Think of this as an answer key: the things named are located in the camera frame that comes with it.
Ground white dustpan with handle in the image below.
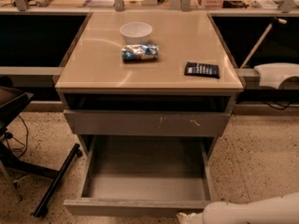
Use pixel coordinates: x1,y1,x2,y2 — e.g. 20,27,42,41
237,17,299,90

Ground grey top drawer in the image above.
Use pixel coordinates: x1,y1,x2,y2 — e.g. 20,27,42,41
64,110,230,137

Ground black stand with wheels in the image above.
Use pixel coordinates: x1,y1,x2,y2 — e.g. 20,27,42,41
0,76,82,217

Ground grey drawer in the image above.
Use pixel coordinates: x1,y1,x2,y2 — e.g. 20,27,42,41
64,110,230,137
64,136,214,217

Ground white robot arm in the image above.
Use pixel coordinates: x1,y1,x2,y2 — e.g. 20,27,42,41
177,192,299,224

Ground blue white snack bag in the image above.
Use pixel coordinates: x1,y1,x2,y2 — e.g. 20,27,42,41
121,44,159,62

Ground grey drawer cabinet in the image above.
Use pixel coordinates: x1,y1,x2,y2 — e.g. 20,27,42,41
55,10,243,149

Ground black cable on floor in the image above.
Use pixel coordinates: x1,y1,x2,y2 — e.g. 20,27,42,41
3,114,30,159

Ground white bowl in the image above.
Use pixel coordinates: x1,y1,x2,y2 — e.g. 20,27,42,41
120,22,153,45

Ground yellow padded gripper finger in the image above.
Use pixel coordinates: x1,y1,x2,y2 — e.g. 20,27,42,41
177,212,203,224

